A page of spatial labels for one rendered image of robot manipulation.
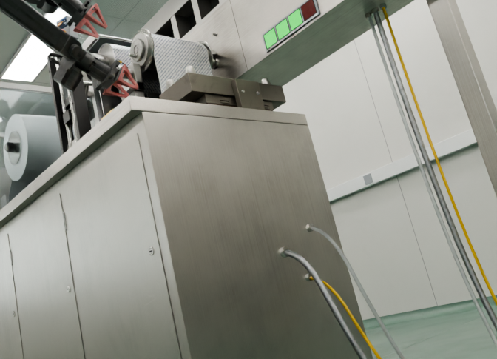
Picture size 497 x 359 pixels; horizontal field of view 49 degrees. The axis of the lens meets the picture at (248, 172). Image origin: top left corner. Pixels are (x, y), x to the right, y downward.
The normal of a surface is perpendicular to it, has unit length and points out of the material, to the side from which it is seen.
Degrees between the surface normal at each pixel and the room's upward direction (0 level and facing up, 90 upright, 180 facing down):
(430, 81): 90
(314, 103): 90
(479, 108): 90
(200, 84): 90
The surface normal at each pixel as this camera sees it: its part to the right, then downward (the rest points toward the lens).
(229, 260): 0.64, -0.33
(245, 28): -0.73, 0.00
